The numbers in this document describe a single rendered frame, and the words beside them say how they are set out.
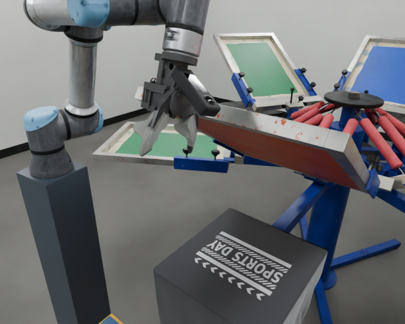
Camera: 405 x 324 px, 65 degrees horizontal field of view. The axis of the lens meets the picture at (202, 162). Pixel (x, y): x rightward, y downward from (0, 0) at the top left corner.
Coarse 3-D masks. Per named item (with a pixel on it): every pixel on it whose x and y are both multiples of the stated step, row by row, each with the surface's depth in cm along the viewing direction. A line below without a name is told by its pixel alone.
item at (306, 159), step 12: (240, 132) 83; (252, 132) 76; (264, 144) 89; (276, 144) 80; (288, 144) 74; (276, 156) 110; (288, 156) 98; (300, 156) 87; (312, 156) 79; (324, 156) 72; (300, 168) 123; (312, 168) 107; (324, 168) 96; (336, 168) 86; (336, 180) 118; (348, 180) 103
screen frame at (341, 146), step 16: (224, 112) 75; (240, 112) 72; (256, 112) 70; (240, 128) 75; (256, 128) 70; (272, 128) 68; (288, 128) 66; (304, 128) 64; (320, 128) 63; (224, 144) 137; (304, 144) 66; (320, 144) 62; (336, 144) 60; (352, 144) 64; (336, 160) 72; (352, 160) 69; (352, 176) 90; (368, 176) 99
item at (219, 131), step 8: (200, 120) 88; (208, 120) 82; (200, 128) 108; (208, 128) 99; (216, 128) 92; (224, 128) 85; (216, 136) 117; (224, 136) 106; (232, 136) 98; (240, 136) 91; (232, 144) 124; (240, 144) 113; (248, 144) 104; (248, 152) 136; (256, 152) 122; (264, 152) 112; (264, 160) 146; (272, 160) 132; (280, 160) 119
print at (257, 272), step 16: (224, 240) 124; (240, 240) 124; (192, 256) 116; (208, 256) 116; (224, 256) 116; (240, 256) 116; (256, 256) 116; (272, 256) 116; (224, 272) 109; (240, 272) 109; (256, 272) 110; (272, 272) 110; (240, 288) 103; (256, 288) 103; (272, 288) 103
